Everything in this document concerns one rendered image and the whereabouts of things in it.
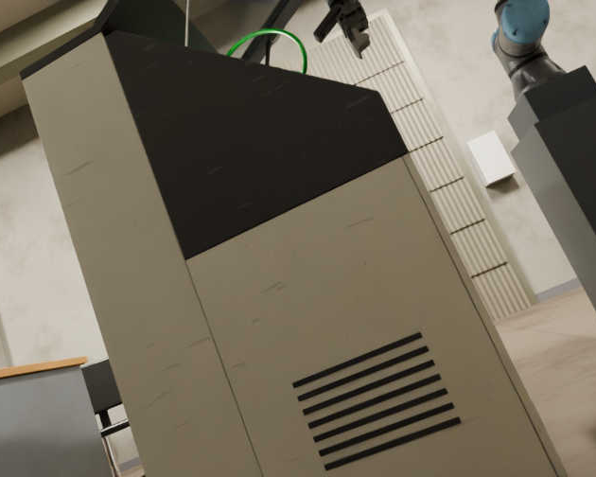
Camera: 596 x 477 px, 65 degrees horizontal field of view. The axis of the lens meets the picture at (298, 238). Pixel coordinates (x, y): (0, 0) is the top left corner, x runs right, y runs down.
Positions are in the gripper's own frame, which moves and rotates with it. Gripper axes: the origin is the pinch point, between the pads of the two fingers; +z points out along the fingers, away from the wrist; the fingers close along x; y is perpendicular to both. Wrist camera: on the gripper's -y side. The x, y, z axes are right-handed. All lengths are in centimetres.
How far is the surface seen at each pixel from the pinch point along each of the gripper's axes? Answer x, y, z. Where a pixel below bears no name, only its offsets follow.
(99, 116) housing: -35, -69, -1
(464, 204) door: 333, 57, 14
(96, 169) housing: -35, -75, 12
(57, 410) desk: 25, -162, 61
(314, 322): -35, -36, 70
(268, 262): -35, -41, 53
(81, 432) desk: 37, -164, 72
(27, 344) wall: 292, -422, -37
